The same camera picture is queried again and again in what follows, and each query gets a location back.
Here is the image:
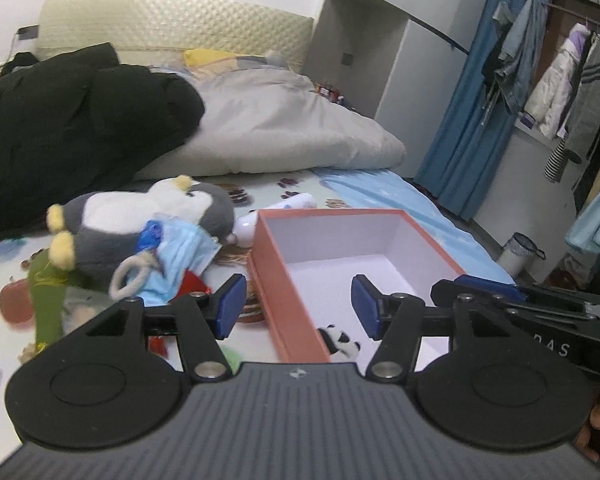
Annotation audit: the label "white fluffy ring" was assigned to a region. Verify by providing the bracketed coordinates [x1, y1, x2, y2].
[108, 251, 157, 300]

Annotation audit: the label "person's right hand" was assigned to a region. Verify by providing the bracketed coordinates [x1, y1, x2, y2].
[576, 402, 600, 463]

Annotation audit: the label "red snack packet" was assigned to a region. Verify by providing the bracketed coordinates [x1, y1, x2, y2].
[170, 270, 211, 304]

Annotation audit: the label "small panda plush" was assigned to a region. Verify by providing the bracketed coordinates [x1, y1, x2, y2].
[317, 324, 361, 363]

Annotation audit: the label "blue surgical face mask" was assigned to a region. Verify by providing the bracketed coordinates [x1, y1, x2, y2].
[138, 216, 221, 307]

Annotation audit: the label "white spray bottle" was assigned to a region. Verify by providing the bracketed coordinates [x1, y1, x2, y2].
[226, 193, 317, 248]

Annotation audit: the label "orange cardboard box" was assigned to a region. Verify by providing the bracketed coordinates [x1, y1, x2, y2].
[248, 209, 465, 370]

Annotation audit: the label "light blue bed sheet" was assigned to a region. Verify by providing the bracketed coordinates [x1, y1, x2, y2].
[313, 168, 514, 284]

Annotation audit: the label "grey white penguin plush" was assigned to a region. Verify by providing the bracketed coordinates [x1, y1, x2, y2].
[46, 176, 235, 283]

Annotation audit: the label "fruit print play mat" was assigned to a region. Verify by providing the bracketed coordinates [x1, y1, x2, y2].
[0, 169, 351, 463]

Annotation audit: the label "blue curtain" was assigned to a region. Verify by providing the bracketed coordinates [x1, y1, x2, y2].
[415, 0, 550, 220]

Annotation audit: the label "grey duvet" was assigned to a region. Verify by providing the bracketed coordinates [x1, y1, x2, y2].
[136, 66, 406, 179]

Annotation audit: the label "white puffer jacket hanging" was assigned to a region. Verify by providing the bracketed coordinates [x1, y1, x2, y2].
[524, 23, 591, 140]

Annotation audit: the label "black jacket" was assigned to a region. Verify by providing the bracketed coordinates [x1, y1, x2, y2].
[0, 44, 206, 238]

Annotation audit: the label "grey striped sweater hanging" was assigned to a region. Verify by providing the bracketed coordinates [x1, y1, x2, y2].
[544, 39, 600, 183]

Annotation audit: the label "yellow pillow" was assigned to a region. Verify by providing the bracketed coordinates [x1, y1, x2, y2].
[183, 48, 237, 68]

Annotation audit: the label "white wardrobe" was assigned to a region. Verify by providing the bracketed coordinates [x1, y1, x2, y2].
[302, 0, 499, 124]

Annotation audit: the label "cream padded headboard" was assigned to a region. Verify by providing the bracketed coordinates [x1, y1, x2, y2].
[34, 0, 313, 72]

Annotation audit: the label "denim clothes hanging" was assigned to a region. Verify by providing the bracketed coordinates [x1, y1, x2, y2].
[481, 0, 547, 116]

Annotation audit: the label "white jar with handle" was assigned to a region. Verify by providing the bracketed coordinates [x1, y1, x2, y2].
[496, 232, 546, 278]

